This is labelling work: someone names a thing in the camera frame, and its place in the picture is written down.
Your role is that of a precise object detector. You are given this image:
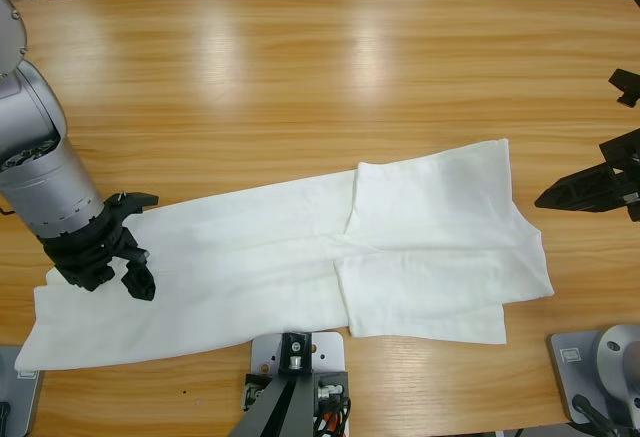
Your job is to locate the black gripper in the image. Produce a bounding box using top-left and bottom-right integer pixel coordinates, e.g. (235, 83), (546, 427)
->
(533, 128), (640, 224)
(38, 201), (158, 303)

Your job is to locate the white Unitree t-shirt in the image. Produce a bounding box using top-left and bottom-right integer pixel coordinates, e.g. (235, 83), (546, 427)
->
(13, 137), (555, 373)

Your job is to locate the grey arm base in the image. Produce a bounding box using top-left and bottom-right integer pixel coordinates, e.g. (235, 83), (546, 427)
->
(545, 324), (640, 431)
(0, 346), (44, 437)

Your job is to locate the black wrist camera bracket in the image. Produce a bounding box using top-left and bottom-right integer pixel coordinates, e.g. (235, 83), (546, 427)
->
(105, 189), (160, 216)
(607, 68), (640, 109)

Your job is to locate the black corner bracket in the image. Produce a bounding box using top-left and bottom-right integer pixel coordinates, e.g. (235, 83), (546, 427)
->
(242, 370), (274, 412)
(313, 369), (351, 411)

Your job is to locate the dark camera post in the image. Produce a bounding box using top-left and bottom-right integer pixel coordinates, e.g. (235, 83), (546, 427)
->
(233, 331), (317, 437)

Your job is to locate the white mount plate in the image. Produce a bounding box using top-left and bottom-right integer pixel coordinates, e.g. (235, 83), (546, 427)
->
(249, 331), (349, 377)

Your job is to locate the red cable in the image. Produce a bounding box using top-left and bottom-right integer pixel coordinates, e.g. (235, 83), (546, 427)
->
(318, 406), (346, 437)

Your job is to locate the black cable at post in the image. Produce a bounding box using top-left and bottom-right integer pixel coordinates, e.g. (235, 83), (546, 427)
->
(337, 395), (355, 437)

